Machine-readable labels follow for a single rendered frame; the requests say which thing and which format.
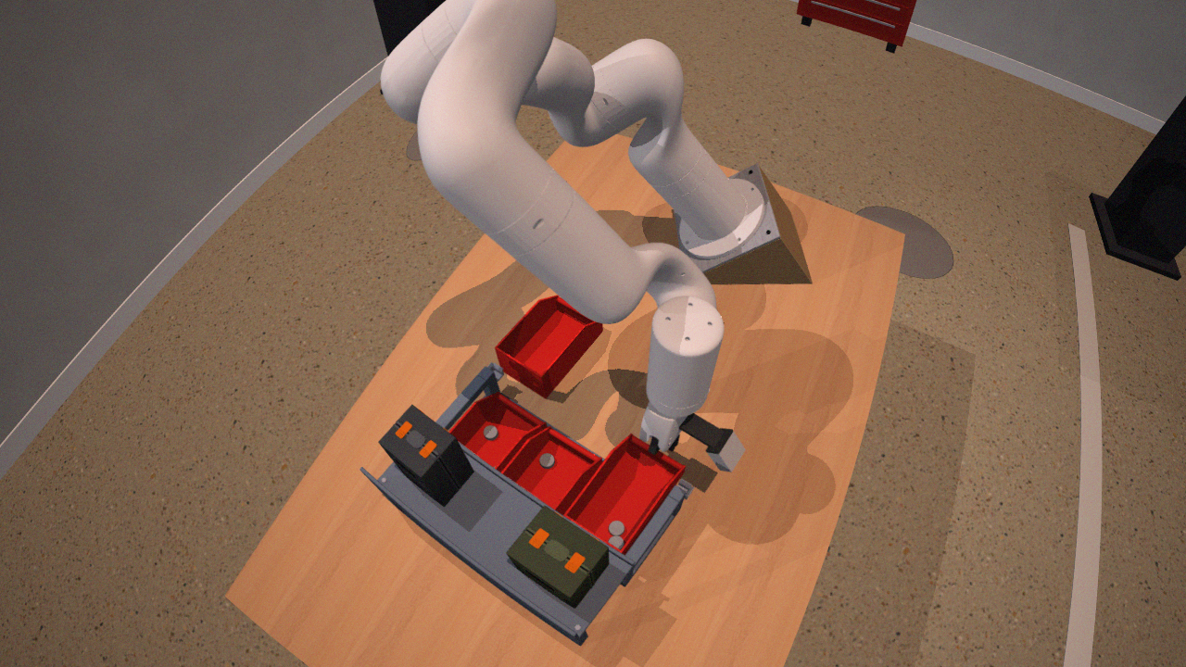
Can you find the grey metal shelf rack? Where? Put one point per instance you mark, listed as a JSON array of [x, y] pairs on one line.
[[490, 511]]

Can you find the red bin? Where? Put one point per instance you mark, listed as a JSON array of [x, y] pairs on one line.
[[499, 411], [629, 484], [551, 328], [551, 485]]

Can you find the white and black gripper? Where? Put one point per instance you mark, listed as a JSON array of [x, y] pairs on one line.
[[660, 427]]

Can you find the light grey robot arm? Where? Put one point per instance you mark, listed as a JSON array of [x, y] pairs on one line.
[[468, 88]]

